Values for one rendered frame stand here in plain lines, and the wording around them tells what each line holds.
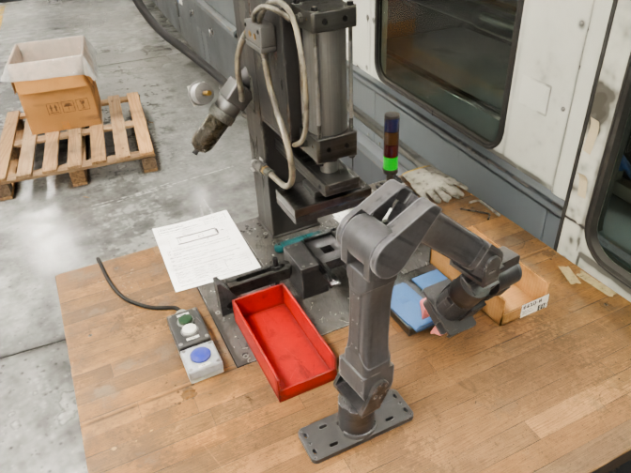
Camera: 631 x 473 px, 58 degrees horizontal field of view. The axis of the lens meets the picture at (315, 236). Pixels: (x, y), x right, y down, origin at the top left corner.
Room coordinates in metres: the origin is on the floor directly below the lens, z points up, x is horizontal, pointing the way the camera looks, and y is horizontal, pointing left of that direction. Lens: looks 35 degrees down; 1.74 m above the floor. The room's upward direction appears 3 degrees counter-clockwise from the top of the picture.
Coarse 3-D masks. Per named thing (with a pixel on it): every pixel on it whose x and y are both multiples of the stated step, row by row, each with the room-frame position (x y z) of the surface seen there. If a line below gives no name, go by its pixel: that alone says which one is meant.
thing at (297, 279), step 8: (336, 264) 1.01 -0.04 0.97; (344, 264) 1.01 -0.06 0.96; (296, 272) 1.00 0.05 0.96; (312, 272) 0.98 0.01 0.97; (296, 280) 1.00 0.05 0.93; (304, 280) 0.97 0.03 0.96; (312, 280) 0.98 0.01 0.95; (320, 280) 0.99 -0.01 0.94; (296, 288) 1.01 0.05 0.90; (304, 288) 0.97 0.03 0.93; (312, 288) 0.98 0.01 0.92; (320, 288) 0.99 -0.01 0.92; (328, 288) 1.00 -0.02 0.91; (304, 296) 0.97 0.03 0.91; (312, 296) 0.98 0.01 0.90
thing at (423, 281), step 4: (428, 272) 1.01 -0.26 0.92; (432, 272) 1.01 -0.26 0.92; (436, 272) 1.01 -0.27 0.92; (440, 272) 1.01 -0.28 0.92; (420, 276) 1.00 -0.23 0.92; (424, 276) 1.00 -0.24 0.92; (428, 276) 1.00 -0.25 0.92; (432, 276) 1.00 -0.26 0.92; (436, 276) 1.00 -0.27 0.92; (440, 276) 1.00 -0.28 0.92; (444, 276) 1.00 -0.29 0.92; (412, 280) 0.99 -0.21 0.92; (416, 280) 0.99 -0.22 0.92; (420, 280) 0.99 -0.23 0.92; (424, 280) 0.99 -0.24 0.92; (428, 280) 0.99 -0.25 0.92; (432, 280) 0.99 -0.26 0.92; (436, 280) 0.99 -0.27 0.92; (440, 280) 0.99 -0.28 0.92; (420, 284) 0.97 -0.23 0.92; (424, 284) 0.97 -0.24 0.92; (428, 284) 0.97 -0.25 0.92
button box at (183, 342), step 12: (108, 276) 1.09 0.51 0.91; (132, 300) 0.99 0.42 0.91; (180, 312) 0.92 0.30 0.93; (192, 312) 0.92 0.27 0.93; (168, 324) 0.89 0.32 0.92; (204, 324) 0.88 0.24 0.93; (180, 336) 0.84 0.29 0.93; (192, 336) 0.84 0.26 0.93; (204, 336) 0.84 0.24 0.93; (180, 348) 0.81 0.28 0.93
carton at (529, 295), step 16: (432, 256) 1.07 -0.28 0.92; (448, 272) 1.02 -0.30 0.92; (528, 272) 0.95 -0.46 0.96; (512, 288) 0.97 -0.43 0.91; (528, 288) 0.94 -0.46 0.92; (544, 288) 0.91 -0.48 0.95; (496, 304) 0.87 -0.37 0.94; (512, 304) 0.91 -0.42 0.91; (528, 304) 0.88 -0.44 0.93; (544, 304) 0.90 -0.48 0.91; (496, 320) 0.87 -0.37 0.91; (512, 320) 0.87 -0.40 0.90
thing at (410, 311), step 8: (400, 288) 0.96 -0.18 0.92; (408, 288) 0.96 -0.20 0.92; (392, 296) 0.94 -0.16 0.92; (400, 296) 0.94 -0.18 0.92; (408, 296) 0.94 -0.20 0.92; (416, 296) 0.94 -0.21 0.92; (392, 304) 0.91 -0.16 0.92; (400, 304) 0.91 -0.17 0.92; (408, 304) 0.91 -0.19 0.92; (416, 304) 0.91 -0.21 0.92; (400, 312) 0.89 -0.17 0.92; (408, 312) 0.89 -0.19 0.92; (416, 312) 0.89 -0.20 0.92; (408, 320) 0.86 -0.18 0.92; (416, 320) 0.86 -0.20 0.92; (424, 320) 0.86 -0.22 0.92; (416, 328) 0.83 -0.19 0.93
